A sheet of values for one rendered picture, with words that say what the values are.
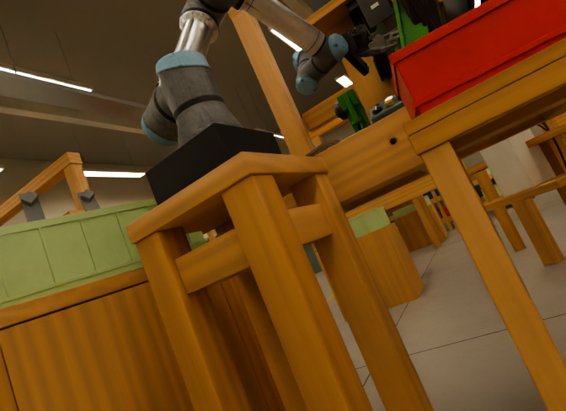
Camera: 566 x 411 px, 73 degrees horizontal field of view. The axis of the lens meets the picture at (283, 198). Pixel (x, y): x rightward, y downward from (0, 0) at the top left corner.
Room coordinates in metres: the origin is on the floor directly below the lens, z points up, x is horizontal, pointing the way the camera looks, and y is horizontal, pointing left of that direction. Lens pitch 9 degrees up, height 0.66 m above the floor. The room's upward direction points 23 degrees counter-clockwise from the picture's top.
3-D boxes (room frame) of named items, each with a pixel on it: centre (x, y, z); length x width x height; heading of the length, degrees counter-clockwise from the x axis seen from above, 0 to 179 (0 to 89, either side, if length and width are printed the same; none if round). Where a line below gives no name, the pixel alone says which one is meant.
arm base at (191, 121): (0.81, 0.09, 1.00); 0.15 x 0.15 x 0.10
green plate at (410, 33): (1.14, -0.58, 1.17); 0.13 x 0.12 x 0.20; 65
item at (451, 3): (1.04, -0.71, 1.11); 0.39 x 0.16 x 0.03; 155
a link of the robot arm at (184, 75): (0.81, 0.10, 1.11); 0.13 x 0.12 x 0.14; 40
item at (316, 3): (1.49, -0.51, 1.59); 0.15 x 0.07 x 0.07; 65
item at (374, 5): (1.40, -0.67, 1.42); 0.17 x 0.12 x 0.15; 65
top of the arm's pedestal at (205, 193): (0.81, 0.09, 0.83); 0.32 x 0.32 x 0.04; 61
